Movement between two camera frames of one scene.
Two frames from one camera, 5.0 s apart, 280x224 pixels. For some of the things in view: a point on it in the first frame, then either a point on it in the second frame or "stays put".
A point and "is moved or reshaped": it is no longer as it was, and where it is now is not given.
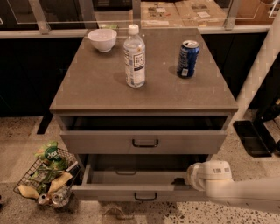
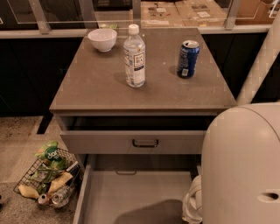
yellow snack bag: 59,182 stays put
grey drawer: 136,178 is moved or reshaped
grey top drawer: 143,135 stays put
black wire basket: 50,181 stays put
